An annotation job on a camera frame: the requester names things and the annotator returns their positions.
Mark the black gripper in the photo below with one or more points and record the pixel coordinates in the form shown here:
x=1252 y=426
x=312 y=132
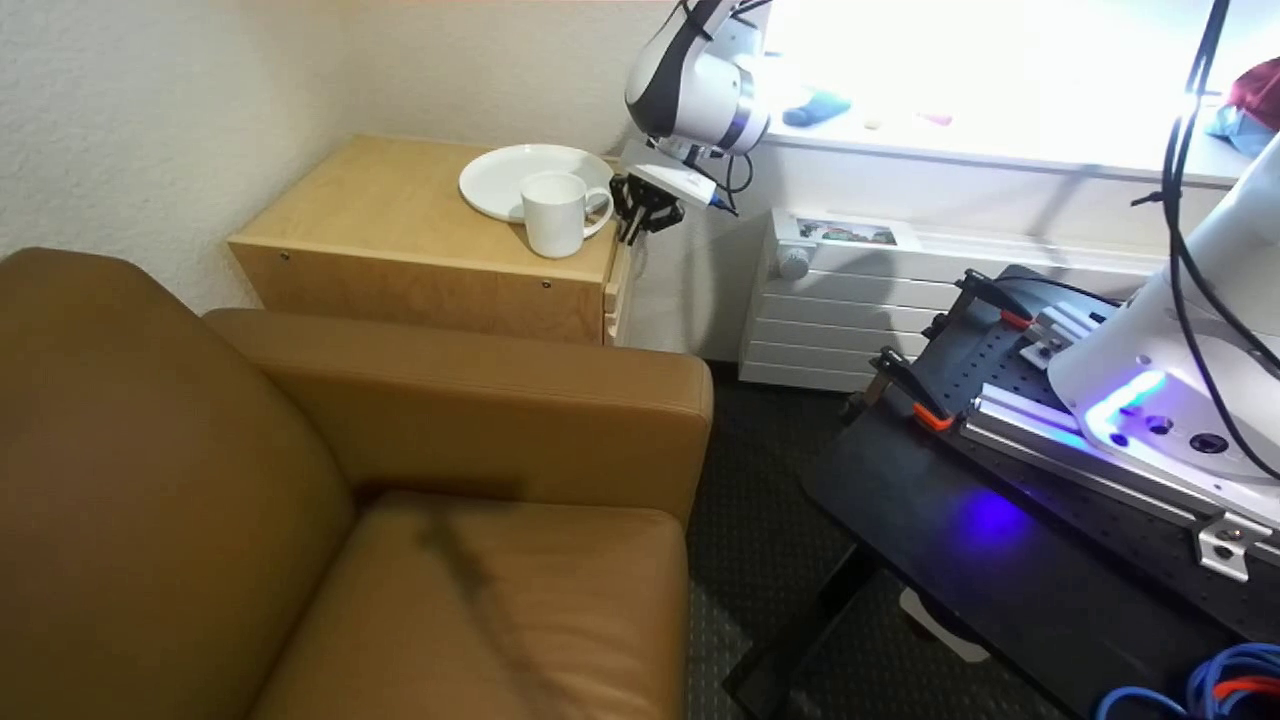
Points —
x=641 y=208

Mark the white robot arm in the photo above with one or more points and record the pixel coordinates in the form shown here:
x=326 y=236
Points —
x=1144 y=386

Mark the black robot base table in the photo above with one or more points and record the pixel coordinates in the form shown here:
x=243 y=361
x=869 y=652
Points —
x=1057 y=575

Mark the white ceramic mug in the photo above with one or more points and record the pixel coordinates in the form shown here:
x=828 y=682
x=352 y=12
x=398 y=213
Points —
x=561 y=213

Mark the white ceramic plate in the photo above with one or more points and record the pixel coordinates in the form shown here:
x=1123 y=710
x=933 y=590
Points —
x=492 y=182

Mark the wooden nightstand with drawers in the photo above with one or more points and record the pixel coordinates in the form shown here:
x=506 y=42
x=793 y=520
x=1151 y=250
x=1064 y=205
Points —
x=384 y=234

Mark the brown leather armchair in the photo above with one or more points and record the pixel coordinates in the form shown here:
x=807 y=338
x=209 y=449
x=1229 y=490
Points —
x=295 y=518

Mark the red cloth on sill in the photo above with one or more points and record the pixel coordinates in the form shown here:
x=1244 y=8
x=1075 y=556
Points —
x=1248 y=116

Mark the white wall heater unit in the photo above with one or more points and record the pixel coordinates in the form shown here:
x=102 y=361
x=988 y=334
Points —
x=837 y=291

